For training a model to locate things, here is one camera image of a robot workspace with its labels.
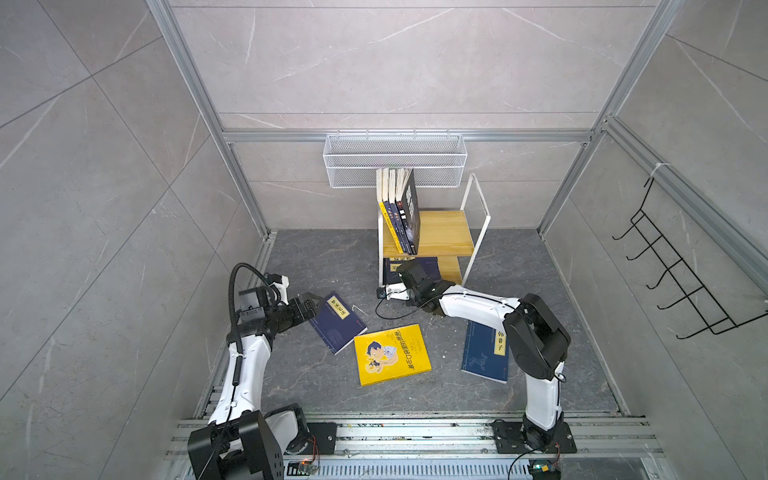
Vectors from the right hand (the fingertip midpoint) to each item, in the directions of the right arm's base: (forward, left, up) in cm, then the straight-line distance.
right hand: (411, 273), depth 96 cm
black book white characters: (+4, +1, +24) cm, 24 cm away
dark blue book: (-13, +25, -8) cm, 29 cm away
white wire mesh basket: (+33, -10, +21) cm, 40 cm away
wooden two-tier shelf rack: (+6, -13, +10) cm, 18 cm away
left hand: (-13, +30, +6) cm, 33 cm away
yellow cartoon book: (-24, +7, -8) cm, 26 cm away
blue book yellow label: (-24, -21, -8) cm, 33 cm away
